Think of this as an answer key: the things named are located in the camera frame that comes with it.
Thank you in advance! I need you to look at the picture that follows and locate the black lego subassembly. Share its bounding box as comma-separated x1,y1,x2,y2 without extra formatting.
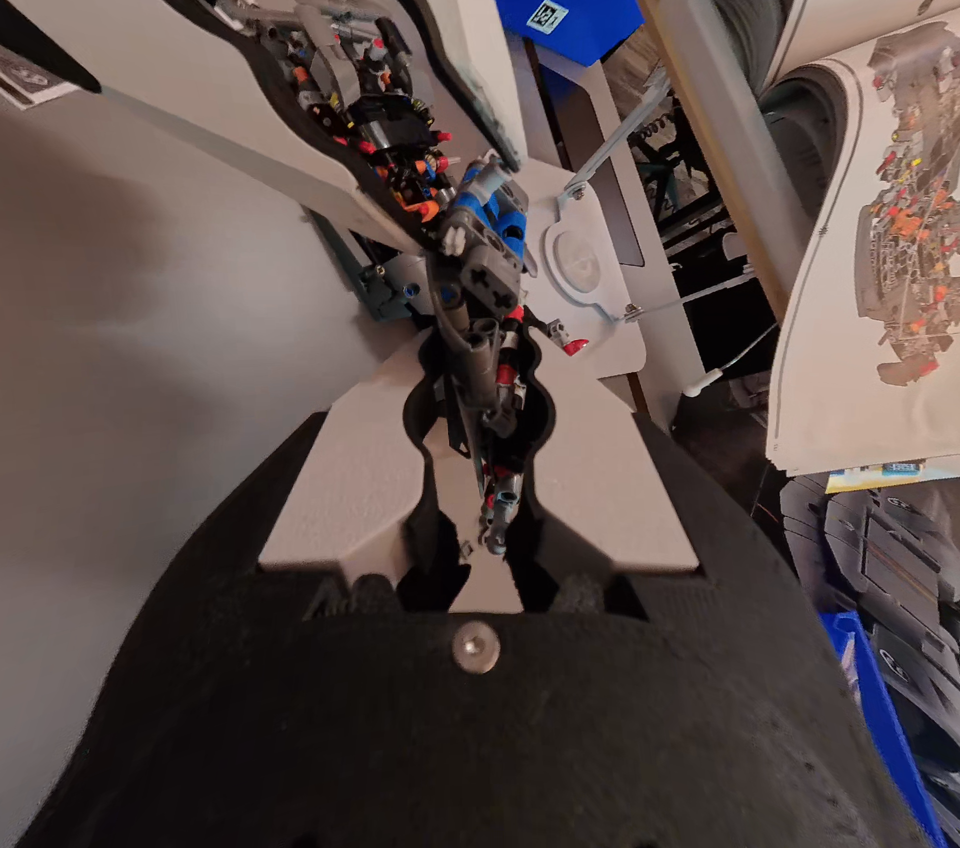
427,151,541,557

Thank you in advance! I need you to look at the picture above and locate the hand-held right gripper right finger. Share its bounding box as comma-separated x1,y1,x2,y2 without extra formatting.
522,325,702,584

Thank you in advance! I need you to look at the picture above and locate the blue plastic bin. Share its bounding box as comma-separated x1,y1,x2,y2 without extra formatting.
817,608,954,848

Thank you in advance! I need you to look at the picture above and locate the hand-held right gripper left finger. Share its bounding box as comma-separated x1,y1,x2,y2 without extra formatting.
257,329,440,581

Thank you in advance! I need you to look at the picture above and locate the dark lego set box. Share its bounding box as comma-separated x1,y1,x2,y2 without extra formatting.
776,469,960,848

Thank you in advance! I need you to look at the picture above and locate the white book stand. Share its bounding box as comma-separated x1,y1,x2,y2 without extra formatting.
510,0,822,429

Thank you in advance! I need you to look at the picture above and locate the grey orange lego car model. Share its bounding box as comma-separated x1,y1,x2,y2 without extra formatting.
255,0,470,326

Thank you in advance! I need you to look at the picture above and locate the lego instruction booklet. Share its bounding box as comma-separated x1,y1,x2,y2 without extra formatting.
611,0,960,478

